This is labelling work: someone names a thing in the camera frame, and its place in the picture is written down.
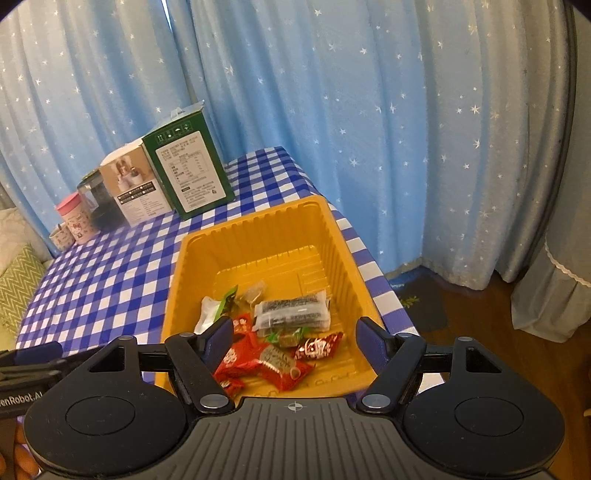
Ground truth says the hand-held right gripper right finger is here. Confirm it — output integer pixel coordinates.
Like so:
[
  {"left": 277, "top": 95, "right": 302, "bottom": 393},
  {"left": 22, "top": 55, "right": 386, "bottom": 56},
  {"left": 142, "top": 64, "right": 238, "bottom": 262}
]
[{"left": 355, "top": 316, "right": 502, "bottom": 415}]

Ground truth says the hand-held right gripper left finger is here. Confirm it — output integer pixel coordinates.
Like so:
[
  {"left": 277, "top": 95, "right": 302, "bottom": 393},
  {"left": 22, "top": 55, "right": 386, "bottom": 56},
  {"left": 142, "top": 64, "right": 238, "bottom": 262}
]
[{"left": 88, "top": 316, "right": 237, "bottom": 415}]

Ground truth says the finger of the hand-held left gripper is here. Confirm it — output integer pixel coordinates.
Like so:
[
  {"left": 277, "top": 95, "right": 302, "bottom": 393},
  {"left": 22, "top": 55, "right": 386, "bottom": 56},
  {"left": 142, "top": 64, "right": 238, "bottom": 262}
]
[
  {"left": 0, "top": 344, "right": 109, "bottom": 385},
  {"left": 0, "top": 342, "right": 64, "bottom": 366}
]

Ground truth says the red packet with white squares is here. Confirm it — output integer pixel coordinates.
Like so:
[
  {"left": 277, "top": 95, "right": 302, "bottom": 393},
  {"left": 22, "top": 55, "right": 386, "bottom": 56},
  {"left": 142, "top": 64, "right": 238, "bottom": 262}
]
[{"left": 213, "top": 331, "right": 264, "bottom": 380}]

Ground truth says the white green snack wrapper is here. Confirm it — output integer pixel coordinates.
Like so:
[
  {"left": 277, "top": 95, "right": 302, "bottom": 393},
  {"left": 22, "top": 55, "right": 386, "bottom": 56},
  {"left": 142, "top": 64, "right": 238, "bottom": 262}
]
[{"left": 193, "top": 285, "right": 239, "bottom": 336}]

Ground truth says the dark red candy packet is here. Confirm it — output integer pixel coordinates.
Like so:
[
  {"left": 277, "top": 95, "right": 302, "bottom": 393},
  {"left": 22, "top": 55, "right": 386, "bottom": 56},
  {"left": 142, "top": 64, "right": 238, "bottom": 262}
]
[{"left": 294, "top": 331, "right": 345, "bottom": 363}]

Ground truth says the large red snack packet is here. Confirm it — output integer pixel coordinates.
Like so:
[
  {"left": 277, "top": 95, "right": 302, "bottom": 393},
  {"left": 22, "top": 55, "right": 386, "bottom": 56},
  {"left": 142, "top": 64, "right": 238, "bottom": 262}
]
[{"left": 244, "top": 343, "right": 315, "bottom": 393}]

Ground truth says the green brown candy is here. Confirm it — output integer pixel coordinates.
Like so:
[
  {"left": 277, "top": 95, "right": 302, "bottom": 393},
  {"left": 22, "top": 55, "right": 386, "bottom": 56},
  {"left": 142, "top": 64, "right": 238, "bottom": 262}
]
[{"left": 264, "top": 326, "right": 315, "bottom": 349}]

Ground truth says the clear packet of black snack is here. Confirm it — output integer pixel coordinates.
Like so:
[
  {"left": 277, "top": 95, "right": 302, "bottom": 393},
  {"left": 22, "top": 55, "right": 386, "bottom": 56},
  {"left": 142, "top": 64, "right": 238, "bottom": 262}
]
[{"left": 254, "top": 289, "right": 332, "bottom": 332}]

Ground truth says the yellow plastic tray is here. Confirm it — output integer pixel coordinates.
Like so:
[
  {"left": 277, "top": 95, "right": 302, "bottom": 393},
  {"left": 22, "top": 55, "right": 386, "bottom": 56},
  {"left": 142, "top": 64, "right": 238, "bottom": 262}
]
[{"left": 154, "top": 194, "right": 387, "bottom": 403}]

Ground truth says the person's left hand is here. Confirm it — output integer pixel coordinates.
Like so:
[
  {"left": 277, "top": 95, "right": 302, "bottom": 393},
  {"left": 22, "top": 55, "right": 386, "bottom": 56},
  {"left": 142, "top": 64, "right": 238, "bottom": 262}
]
[{"left": 0, "top": 415, "right": 41, "bottom": 480}]

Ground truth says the cream sofa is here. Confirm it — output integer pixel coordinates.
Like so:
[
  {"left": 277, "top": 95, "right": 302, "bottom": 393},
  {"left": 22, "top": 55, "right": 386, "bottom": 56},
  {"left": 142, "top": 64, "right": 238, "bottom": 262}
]
[{"left": 0, "top": 323, "right": 21, "bottom": 352}]

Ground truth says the grey floor mat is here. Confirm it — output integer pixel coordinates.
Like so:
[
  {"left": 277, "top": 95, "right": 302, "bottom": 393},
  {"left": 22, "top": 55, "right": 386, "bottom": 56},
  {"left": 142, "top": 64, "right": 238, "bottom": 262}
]
[{"left": 387, "top": 270, "right": 450, "bottom": 334}]

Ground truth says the green zigzag pillow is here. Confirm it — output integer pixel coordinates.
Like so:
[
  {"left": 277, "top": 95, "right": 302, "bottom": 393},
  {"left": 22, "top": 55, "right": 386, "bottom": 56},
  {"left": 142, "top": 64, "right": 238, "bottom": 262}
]
[{"left": 0, "top": 244, "right": 48, "bottom": 332}]

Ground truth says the blue white checked tablecloth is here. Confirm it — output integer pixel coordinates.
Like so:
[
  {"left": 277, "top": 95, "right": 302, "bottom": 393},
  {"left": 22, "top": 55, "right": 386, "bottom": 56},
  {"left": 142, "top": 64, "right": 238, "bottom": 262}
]
[{"left": 15, "top": 146, "right": 422, "bottom": 398}]

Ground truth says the floral mug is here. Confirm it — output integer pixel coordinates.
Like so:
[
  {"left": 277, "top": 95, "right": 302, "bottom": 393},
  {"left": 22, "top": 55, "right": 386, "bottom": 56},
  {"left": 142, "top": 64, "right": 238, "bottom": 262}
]
[{"left": 49, "top": 224, "right": 75, "bottom": 253}]

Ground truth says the white quilted pillow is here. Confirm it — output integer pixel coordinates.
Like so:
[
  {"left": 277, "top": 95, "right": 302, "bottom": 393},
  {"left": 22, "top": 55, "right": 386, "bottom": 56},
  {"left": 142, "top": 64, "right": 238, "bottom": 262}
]
[{"left": 0, "top": 207, "right": 26, "bottom": 271}]

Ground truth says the pink cartoon tumbler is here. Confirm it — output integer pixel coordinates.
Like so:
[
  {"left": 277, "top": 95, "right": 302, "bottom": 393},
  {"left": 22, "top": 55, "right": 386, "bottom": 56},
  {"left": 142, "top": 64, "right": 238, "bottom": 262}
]
[{"left": 56, "top": 192, "right": 99, "bottom": 246}]

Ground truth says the dark glass jar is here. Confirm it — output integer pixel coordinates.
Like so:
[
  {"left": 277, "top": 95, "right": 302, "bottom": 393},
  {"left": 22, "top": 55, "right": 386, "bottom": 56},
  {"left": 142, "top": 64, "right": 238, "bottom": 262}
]
[{"left": 77, "top": 170, "right": 126, "bottom": 232}]

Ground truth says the white product box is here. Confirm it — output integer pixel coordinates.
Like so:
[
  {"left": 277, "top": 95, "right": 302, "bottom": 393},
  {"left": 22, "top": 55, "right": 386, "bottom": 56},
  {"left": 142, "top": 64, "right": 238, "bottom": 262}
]
[{"left": 100, "top": 142, "right": 175, "bottom": 227}]

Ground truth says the green carton box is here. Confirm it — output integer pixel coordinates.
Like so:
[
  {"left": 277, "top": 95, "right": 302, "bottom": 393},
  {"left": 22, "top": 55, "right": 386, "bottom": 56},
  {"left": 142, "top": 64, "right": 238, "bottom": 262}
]
[{"left": 141, "top": 103, "right": 236, "bottom": 222}]

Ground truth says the grey cloth with lace trim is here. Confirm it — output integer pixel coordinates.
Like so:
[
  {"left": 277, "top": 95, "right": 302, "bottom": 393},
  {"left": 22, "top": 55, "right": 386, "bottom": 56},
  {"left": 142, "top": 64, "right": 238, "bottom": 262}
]
[{"left": 510, "top": 228, "right": 591, "bottom": 343}]

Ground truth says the blue star curtain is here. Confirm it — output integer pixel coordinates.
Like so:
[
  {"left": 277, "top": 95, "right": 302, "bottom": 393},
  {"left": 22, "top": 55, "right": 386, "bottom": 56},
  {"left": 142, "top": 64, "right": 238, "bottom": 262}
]
[
  {"left": 0, "top": 0, "right": 195, "bottom": 236},
  {"left": 166, "top": 0, "right": 546, "bottom": 289}
]

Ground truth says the grey curtain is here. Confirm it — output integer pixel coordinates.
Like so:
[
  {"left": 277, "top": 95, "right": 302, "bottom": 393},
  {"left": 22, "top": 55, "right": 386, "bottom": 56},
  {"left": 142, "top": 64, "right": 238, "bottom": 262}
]
[{"left": 496, "top": 0, "right": 591, "bottom": 284}]

